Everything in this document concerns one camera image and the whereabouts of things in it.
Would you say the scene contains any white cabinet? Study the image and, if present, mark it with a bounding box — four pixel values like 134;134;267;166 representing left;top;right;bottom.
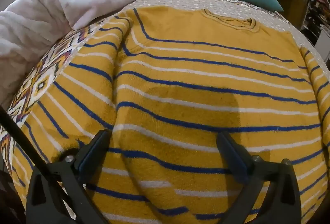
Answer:
316;25;330;66

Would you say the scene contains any cluttered rack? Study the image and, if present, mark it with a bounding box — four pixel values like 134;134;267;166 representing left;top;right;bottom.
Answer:
300;0;330;42

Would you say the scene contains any black cable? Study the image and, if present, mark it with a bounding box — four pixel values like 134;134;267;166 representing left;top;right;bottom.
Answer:
0;105;109;224

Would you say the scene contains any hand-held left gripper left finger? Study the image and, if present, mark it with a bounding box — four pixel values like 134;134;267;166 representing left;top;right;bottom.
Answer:
26;129;114;224

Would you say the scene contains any colourful diamond pattern blanket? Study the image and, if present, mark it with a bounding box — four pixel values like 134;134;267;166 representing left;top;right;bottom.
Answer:
0;23;104;183

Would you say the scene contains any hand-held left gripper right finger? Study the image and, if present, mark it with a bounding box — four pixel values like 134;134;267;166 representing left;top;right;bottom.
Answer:
216;131;302;224

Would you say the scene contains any yellow striped sweater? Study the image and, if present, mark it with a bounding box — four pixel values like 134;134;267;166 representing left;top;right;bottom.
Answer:
12;6;330;224

